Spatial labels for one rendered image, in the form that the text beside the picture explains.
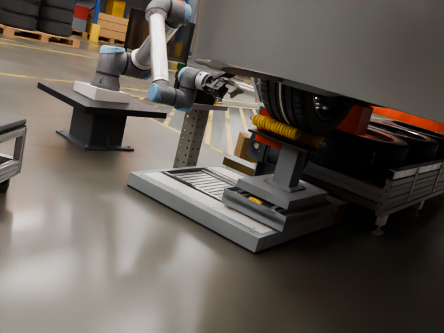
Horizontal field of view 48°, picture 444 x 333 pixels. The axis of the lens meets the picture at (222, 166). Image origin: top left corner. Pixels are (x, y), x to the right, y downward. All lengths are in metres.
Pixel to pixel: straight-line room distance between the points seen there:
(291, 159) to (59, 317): 1.36
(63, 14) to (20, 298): 8.52
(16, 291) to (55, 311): 0.15
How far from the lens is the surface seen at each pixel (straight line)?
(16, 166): 2.27
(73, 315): 1.56
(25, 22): 9.55
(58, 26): 9.84
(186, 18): 2.89
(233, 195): 2.40
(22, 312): 1.55
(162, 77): 2.54
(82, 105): 2.98
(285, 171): 2.46
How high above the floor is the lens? 0.85
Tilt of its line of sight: 14 degrees down
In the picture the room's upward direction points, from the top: 14 degrees clockwise
